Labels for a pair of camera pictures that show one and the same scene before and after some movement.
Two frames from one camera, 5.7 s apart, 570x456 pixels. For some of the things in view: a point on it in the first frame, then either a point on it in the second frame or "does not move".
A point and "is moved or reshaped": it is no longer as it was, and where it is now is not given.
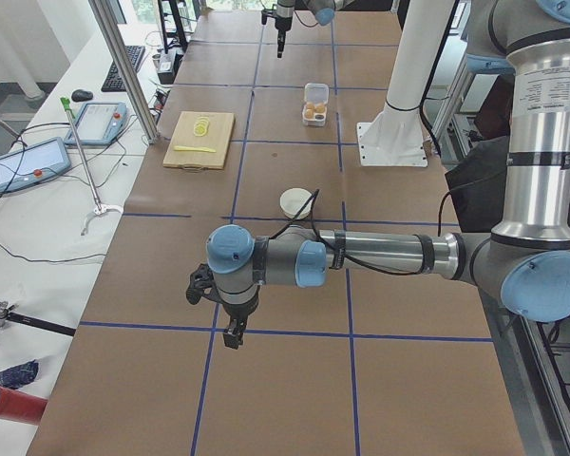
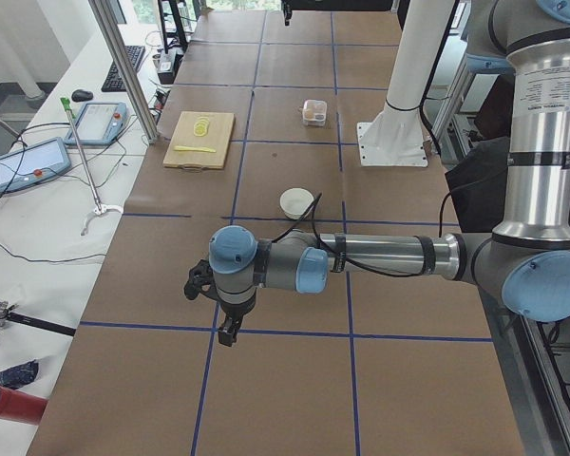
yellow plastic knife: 193,148 does not move
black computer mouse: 79,95 does not move
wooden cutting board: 217,138 does not move
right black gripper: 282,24 -> 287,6
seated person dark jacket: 479,180 does not move
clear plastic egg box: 314,109 is moved or reshaped
